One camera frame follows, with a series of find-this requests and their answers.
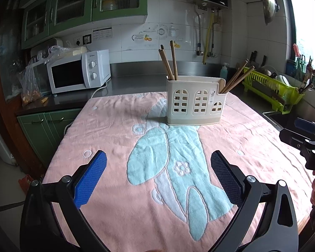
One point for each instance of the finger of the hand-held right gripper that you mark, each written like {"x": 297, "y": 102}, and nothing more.
{"x": 304, "y": 125}
{"x": 288, "y": 136}

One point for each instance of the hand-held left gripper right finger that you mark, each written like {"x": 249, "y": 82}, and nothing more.
{"x": 225, "y": 176}

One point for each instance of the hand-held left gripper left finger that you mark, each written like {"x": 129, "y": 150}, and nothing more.
{"x": 90, "y": 178}

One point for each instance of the cream plastic utensil holder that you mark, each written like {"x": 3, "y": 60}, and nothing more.
{"x": 194, "y": 118}

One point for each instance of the wooden chopstick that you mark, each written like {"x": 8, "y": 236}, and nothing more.
{"x": 165, "y": 64}
{"x": 239, "y": 80}
{"x": 235, "y": 76}

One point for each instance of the bunch of wooden chopsticks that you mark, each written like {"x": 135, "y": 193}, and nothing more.
{"x": 173, "y": 60}

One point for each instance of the kitchen sink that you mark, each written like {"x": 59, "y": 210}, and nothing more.
{"x": 275, "y": 119}

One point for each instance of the green plastic dish rack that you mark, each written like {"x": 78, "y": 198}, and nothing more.
{"x": 291, "y": 93}

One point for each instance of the white bowl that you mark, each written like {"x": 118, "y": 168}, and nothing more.
{"x": 281, "y": 79}

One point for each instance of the dark cutting board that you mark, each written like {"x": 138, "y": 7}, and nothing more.
{"x": 266, "y": 88}

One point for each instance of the pink towel with blue print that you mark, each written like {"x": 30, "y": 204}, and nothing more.
{"x": 120, "y": 126}

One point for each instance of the green base cabinet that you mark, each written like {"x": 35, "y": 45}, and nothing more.
{"x": 47, "y": 131}

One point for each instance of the red packet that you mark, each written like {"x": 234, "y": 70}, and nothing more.
{"x": 25, "y": 182}

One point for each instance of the dark cooking pot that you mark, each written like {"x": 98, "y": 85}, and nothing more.
{"x": 266, "y": 71}

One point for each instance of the soap dispenser bottle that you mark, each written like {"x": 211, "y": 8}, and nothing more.
{"x": 224, "y": 71}

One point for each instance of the white floor-standing appliance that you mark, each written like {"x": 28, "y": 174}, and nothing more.
{"x": 0, "y": 147}

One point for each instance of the white microwave oven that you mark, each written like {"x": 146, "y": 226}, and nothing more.
{"x": 65, "y": 74}

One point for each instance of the window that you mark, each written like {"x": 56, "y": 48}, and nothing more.
{"x": 309, "y": 18}

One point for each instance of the clear plastic bag with food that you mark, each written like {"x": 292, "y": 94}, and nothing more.
{"x": 29, "y": 84}

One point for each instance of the hanging steel wok lid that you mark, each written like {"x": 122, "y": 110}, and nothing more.
{"x": 269, "y": 2}

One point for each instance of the cream cylindrical object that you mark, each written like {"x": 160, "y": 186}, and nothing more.
{"x": 80, "y": 50}

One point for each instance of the crumpled clear plastic bag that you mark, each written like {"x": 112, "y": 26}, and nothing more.
{"x": 56, "y": 51}

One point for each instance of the black wall outlet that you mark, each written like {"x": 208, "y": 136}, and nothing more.
{"x": 87, "y": 39}

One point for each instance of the printed wall notice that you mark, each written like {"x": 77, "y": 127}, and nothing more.
{"x": 102, "y": 33}

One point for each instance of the green wall cabinet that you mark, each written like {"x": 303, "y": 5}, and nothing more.
{"x": 71, "y": 5}

